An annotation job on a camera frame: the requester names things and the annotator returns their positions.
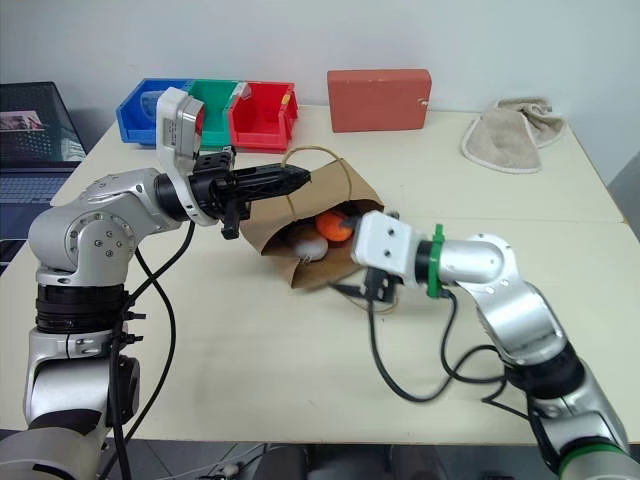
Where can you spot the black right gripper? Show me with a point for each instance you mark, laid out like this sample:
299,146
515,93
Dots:
381,286

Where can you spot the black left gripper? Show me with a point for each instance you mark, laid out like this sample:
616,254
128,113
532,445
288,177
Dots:
212,192

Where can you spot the orange plush toy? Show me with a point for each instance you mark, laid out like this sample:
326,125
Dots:
330,227

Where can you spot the brown paper bag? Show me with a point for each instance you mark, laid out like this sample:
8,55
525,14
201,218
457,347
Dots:
340,190

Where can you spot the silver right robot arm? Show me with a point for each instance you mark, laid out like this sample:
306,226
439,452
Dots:
505,295

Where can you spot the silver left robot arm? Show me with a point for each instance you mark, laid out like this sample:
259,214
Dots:
95,225

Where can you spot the white plush toy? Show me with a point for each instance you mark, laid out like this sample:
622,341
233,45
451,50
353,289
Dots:
309,249

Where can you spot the red plastic bin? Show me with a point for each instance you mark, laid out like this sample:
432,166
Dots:
260,122

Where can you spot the green right wrist clamp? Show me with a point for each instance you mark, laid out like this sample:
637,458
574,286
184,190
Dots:
436,260

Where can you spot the green plastic bin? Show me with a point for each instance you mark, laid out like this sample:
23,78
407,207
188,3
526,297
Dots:
216,107

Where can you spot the red brick block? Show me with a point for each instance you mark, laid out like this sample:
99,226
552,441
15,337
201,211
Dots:
377,100

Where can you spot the blue plastic bin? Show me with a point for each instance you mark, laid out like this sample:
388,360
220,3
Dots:
137,117

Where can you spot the beige towel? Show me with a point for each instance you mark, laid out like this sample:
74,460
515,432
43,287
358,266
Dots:
505,137

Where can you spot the dark laptop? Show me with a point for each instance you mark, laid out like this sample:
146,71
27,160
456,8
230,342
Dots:
35,150

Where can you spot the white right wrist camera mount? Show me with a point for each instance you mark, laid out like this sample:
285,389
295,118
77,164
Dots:
387,245

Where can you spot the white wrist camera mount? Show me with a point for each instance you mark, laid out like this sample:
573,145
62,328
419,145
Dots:
175,125
387,245

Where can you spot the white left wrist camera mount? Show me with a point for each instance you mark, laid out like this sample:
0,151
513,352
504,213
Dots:
175,125

